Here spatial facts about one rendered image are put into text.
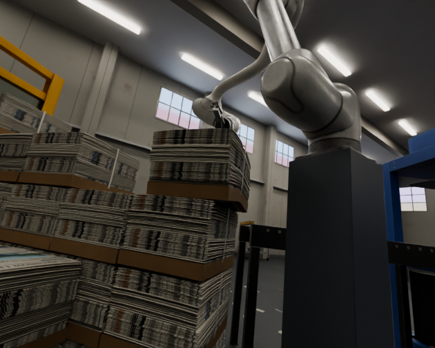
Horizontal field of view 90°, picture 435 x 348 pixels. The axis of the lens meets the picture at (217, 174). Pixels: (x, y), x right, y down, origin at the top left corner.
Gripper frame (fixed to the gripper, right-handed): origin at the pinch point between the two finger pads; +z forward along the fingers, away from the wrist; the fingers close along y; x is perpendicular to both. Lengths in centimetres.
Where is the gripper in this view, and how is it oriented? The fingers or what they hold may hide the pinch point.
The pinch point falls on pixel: (210, 126)
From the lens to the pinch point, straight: 91.4
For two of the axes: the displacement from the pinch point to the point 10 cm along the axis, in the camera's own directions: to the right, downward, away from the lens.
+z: -3.0, 2.1, -9.3
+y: 0.3, 9.8, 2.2
